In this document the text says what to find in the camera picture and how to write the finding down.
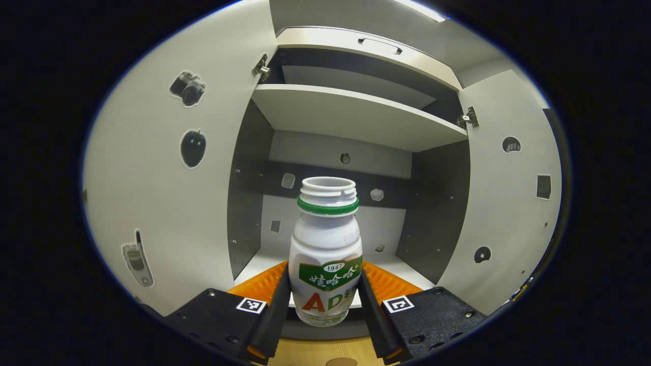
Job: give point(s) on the long ceiling light strip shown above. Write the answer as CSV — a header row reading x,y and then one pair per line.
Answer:
x,y
422,10

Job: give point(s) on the grey cabinet door with stickers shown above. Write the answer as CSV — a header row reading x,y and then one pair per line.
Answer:
x,y
163,213

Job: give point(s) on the white green label bottle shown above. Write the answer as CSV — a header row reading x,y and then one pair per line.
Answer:
x,y
325,239

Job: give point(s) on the round brown coaster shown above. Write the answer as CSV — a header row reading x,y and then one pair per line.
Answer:
x,y
342,362

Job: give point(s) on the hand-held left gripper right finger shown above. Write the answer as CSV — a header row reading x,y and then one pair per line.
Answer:
x,y
374,315

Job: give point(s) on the grey white cabinet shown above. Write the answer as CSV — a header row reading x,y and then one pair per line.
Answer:
x,y
437,203

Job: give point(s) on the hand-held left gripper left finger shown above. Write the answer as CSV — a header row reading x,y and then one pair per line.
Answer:
x,y
274,315

